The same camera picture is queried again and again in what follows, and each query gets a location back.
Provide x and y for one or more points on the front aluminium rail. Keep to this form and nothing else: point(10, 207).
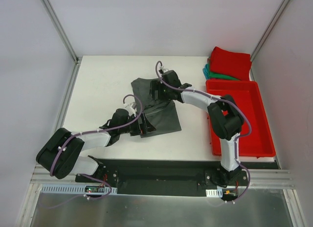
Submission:
point(259, 178)

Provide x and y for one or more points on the left white cable duct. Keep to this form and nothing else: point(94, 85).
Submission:
point(77, 189)

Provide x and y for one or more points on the folded green t shirt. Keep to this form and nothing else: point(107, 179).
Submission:
point(213, 75)

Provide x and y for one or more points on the left aluminium frame post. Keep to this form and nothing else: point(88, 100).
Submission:
point(60, 30)

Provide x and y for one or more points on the right white cable duct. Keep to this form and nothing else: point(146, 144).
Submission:
point(214, 193)

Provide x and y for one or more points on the dark grey t shirt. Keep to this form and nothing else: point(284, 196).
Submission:
point(162, 115)

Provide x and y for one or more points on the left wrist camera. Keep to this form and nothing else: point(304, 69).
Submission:
point(123, 115)

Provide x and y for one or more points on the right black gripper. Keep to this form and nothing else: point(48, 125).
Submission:
point(156, 90)

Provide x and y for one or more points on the folded teal t shirt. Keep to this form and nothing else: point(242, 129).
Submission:
point(206, 71)

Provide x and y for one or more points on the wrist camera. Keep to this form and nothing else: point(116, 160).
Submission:
point(123, 115)
point(170, 77)

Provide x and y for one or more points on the right aluminium frame post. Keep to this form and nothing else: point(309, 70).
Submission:
point(271, 25)

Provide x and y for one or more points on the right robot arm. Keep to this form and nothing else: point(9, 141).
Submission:
point(225, 120)

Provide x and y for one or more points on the white cable duct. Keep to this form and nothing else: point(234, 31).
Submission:
point(214, 193)
point(77, 189)

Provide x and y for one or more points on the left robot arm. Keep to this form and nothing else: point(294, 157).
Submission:
point(61, 154)

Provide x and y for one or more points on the aluminium frame post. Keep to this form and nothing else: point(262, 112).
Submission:
point(60, 30)
point(271, 25)

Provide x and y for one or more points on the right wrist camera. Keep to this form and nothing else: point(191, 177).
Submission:
point(170, 77)

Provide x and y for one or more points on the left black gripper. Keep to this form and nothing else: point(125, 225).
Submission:
point(143, 125)

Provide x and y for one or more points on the red plastic bin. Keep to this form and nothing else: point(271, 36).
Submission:
point(247, 96)

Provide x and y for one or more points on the folded red t shirt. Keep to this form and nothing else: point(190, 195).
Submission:
point(233, 64)

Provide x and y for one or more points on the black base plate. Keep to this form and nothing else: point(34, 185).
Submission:
point(161, 177)

